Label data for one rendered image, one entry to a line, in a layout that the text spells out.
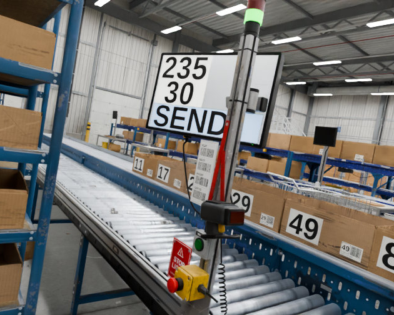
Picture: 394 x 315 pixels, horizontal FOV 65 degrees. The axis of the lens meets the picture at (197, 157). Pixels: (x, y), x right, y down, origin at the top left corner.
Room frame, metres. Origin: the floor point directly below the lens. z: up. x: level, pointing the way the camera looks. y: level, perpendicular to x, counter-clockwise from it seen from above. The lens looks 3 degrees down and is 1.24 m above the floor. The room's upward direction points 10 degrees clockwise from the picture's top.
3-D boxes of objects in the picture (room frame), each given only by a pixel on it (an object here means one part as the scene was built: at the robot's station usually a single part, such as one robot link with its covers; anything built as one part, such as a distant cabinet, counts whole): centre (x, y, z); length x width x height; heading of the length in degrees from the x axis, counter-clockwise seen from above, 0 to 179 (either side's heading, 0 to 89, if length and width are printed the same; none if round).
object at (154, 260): (1.36, -0.08, 0.72); 0.52 x 0.05 x 0.05; 128
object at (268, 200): (1.65, -0.42, 0.96); 0.39 x 0.29 x 0.17; 37
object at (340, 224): (1.34, -0.66, 0.97); 0.39 x 0.29 x 0.17; 38
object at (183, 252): (0.94, -0.02, 0.85); 0.16 x 0.01 x 0.13; 38
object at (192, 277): (0.83, -0.06, 0.84); 0.15 x 0.09 x 0.07; 38
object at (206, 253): (0.88, -0.06, 0.95); 0.07 x 0.03 x 0.07; 38
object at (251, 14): (0.90, -0.09, 1.62); 0.05 x 0.05 x 0.06
